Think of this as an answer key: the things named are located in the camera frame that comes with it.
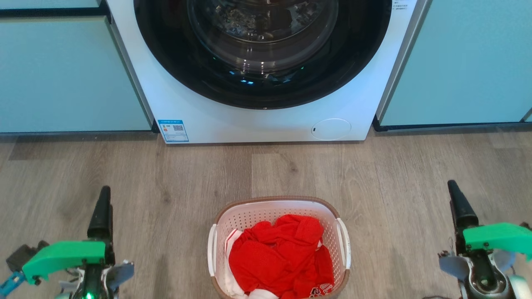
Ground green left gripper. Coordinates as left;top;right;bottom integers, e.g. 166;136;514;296
23;185;134;299

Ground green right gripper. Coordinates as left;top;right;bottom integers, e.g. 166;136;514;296
438;180;532;299

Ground white plastic laundry basket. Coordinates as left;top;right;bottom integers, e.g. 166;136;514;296
207;196;352;299

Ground blue energy label sticker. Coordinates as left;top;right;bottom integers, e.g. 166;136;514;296
158;120;189;143

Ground pale teal cabinet door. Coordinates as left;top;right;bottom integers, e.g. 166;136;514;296
0;17;153;134

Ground white garment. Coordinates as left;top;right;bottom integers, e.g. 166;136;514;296
224;228;279;299

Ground large pale teal cabinet panel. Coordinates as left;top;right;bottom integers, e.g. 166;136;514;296
373;0;532;132

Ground round white filter cover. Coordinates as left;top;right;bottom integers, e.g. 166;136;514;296
311;118;352;141

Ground round black washer door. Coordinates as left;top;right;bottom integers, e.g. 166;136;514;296
134;0;392;110

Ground red mesh garment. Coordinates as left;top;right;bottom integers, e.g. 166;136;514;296
228;214;335;299

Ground white front-load washing machine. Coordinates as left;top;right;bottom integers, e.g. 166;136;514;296
106;0;429;145

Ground pale teal cabinet drawer front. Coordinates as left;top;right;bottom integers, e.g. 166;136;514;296
0;0;103;10

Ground blue left camera connector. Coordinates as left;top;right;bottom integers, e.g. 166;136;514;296
0;272;25;298

